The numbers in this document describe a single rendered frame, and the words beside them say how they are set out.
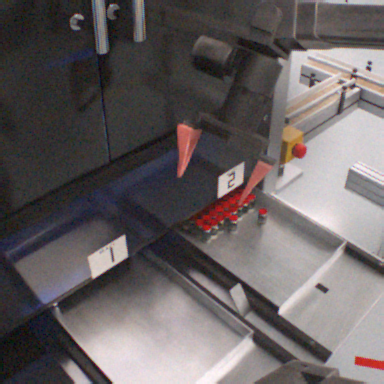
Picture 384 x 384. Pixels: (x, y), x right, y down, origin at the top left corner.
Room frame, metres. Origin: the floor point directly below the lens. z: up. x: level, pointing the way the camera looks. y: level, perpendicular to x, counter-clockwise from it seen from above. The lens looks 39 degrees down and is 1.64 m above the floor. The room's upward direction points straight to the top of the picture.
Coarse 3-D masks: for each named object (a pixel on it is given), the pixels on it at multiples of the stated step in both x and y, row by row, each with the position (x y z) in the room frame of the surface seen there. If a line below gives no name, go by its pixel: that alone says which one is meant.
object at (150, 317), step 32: (96, 288) 0.60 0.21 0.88; (128, 288) 0.60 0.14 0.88; (160, 288) 0.60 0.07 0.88; (192, 288) 0.59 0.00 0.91; (64, 320) 0.51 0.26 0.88; (96, 320) 0.52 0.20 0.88; (128, 320) 0.52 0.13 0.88; (160, 320) 0.52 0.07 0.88; (192, 320) 0.52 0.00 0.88; (224, 320) 0.52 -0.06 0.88; (96, 352) 0.44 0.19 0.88; (128, 352) 0.44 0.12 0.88; (160, 352) 0.45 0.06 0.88; (192, 352) 0.45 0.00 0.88; (224, 352) 0.45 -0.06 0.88
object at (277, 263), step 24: (264, 192) 0.89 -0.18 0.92; (288, 216) 0.83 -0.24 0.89; (192, 240) 0.75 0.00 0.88; (216, 240) 0.75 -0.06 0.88; (240, 240) 0.75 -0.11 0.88; (264, 240) 0.75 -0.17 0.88; (288, 240) 0.75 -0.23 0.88; (312, 240) 0.75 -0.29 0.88; (336, 240) 0.72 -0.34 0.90; (216, 264) 0.65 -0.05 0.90; (240, 264) 0.67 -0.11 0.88; (264, 264) 0.67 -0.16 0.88; (288, 264) 0.67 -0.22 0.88; (312, 264) 0.67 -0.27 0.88; (264, 288) 0.60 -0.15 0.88; (288, 288) 0.60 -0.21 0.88
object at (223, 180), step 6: (234, 168) 0.81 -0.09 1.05; (240, 168) 0.82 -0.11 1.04; (222, 174) 0.78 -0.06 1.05; (228, 174) 0.80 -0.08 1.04; (240, 174) 0.83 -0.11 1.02; (222, 180) 0.78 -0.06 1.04; (228, 180) 0.80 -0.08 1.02; (234, 180) 0.81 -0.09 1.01; (240, 180) 0.83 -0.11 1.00; (222, 186) 0.78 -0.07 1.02; (234, 186) 0.81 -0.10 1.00; (222, 192) 0.78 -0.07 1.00
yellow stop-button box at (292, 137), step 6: (288, 126) 1.03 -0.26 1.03; (288, 132) 1.00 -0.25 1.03; (294, 132) 1.00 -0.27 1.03; (300, 132) 1.00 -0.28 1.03; (288, 138) 0.97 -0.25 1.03; (294, 138) 0.97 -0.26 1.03; (300, 138) 0.99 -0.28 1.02; (282, 144) 0.96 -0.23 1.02; (288, 144) 0.95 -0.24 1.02; (294, 144) 0.97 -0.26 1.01; (282, 150) 0.96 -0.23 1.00; (288, 150) 0.95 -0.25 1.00; (282, 156) 0.96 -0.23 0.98; (288, 156) 0.95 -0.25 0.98
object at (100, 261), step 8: (120, 240) 0.59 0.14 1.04; (104, 248) 0.56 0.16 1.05; (112, 248) 0.58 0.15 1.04; (120, 248) 0.59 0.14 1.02; (96, 256) 0.55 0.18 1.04; (104, 256) 0.56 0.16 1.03; (120, 256) 0.58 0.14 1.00; (96, 264) 0.55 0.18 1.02; (104, 264) 0.56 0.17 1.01; (112, 264) 0.57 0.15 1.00; (96, 272) 0.54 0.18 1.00
